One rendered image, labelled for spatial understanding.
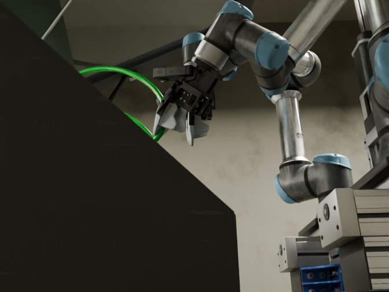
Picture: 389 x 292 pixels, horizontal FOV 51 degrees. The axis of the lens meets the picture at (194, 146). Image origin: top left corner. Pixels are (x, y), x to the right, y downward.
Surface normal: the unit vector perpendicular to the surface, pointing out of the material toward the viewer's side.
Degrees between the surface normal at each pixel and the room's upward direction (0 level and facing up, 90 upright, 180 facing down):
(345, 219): 90
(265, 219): 90
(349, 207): 90
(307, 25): 105
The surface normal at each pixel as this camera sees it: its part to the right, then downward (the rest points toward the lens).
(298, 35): -0.07, -0.15
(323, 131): -0.01, -0.39
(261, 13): 0.02, 0.92
